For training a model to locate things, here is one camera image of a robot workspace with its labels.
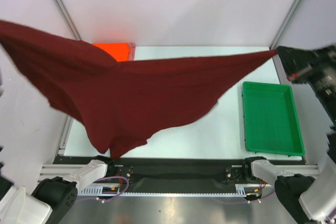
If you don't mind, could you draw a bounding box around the dark red t shirt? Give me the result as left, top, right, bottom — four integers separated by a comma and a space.
1, 20, 276, 159

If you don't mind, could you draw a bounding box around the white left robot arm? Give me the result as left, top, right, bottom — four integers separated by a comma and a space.
1, 156, 116, 223

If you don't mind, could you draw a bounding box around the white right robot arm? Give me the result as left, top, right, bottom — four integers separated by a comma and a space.
242, 44, 335, 223

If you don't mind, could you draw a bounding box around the green plastic tray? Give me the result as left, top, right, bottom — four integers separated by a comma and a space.
242, 81, 305, 157

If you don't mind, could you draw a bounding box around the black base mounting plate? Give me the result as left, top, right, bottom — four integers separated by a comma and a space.
54, 156, 274, 194

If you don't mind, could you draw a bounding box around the folded pink t shirt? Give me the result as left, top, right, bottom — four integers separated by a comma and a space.
128, 43, 136, 61

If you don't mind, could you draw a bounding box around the folded orange t shirt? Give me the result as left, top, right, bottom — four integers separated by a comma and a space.
93, 43, 130, 62

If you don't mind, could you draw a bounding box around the right rear aluminium post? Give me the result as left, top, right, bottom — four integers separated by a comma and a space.
269, 0, 303, 49

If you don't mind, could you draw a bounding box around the aluminium post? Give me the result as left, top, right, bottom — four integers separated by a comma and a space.
269, 0, 303, 49
53, 0, 82, 40

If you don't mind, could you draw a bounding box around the white slotted cable duct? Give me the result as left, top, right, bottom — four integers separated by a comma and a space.
78, 184, 260, 197

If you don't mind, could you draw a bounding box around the left rear aluminium post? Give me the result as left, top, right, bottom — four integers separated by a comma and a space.
53, 0, 82, 40

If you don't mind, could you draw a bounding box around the aluminium front frame rail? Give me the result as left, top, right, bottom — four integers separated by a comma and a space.
38, 162, 320, 184

